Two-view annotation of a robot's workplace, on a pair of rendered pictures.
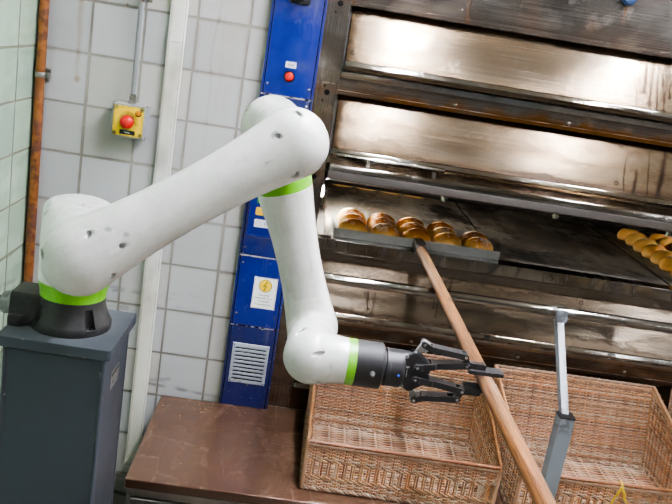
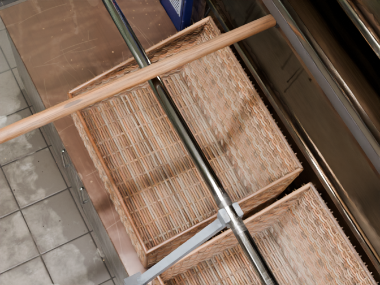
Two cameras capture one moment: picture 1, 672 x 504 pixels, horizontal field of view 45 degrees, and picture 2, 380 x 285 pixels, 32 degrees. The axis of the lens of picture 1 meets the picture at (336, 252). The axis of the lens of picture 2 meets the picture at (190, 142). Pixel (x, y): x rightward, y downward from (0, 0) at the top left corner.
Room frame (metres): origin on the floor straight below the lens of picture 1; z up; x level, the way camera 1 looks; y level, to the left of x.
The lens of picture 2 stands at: (1.82, -0.98, 2.49)
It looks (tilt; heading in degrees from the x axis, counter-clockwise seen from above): 65 degrees down; 56
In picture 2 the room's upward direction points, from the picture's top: 11 degrees clockwise
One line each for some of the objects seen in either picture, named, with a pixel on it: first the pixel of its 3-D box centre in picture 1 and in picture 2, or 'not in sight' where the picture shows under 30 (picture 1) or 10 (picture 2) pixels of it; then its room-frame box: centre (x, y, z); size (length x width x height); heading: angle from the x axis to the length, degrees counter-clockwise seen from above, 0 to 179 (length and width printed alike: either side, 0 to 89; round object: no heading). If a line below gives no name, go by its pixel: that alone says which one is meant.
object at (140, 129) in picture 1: (130, 120); not in sight; (2.43, 0.67, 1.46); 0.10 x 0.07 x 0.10; 93
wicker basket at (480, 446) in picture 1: (398, 419); (178, 139); (2.26, -0.27, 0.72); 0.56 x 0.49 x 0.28; 92
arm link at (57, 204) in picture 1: (77, 247); not in sight; (1.43, 0.47, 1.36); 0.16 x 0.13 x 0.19; 20
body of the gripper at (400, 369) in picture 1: (406, 369); not in sight; (1.50, -0.17, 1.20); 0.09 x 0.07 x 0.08; 94
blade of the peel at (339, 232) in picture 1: (410, 230); not in sight; (2.75, -0.24, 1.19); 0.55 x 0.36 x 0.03; 94
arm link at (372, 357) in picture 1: (369, 363); not in sight; (1.50, -0.10, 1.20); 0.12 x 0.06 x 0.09; 4
